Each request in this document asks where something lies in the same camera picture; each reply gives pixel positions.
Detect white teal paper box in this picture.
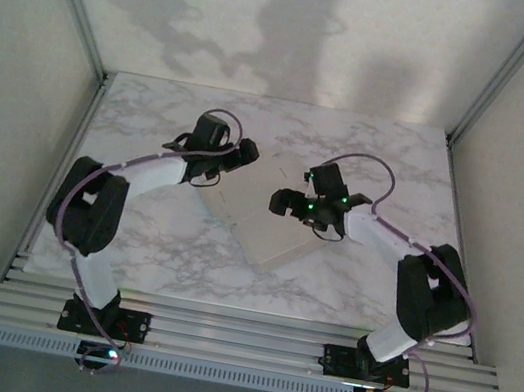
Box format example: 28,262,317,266
185,133,347,283

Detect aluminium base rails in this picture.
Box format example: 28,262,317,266
0,261,513,392

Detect thin black right gripper cable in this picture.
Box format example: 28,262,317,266
309,217,346,244

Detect aluminium side rail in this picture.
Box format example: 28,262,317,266
0,62,115,296
409,134,518,365

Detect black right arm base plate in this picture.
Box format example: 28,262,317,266
319,341,416,391

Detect grey slotted cable duct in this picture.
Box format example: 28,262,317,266
0,322,357,392

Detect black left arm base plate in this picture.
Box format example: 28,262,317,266
56,296,155,346

